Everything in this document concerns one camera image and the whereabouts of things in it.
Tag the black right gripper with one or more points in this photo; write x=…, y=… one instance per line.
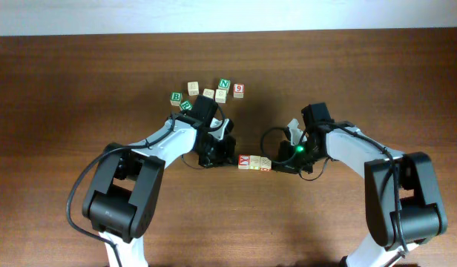
x=285, y=159

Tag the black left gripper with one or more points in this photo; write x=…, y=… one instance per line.
x=224, y=157

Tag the wooden block red Y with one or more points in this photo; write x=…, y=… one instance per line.
x=243, y=161

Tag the wooden block red M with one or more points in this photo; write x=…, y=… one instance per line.
x=265, y=164

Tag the wooden block yellow J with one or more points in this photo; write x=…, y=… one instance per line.
x=254, y=162

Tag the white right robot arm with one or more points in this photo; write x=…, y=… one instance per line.
x=403, y=203

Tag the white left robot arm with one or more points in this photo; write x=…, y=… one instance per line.
x=122, y=197

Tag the wooden block green R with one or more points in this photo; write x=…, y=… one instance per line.
x=186, y=105

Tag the wooden block green V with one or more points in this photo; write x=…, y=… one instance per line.
x=220, y=96

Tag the wooden block red U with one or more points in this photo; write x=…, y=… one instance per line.
x=209, y=93

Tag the wooden block green B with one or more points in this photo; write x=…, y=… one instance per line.
x=176, y=98

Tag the plain wooden block red side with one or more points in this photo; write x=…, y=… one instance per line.
x=193, y=88

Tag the wooden block red 9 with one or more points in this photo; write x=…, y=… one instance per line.
x=238, y=91

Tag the wooden block green N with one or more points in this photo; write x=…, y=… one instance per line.
x=224, y=84

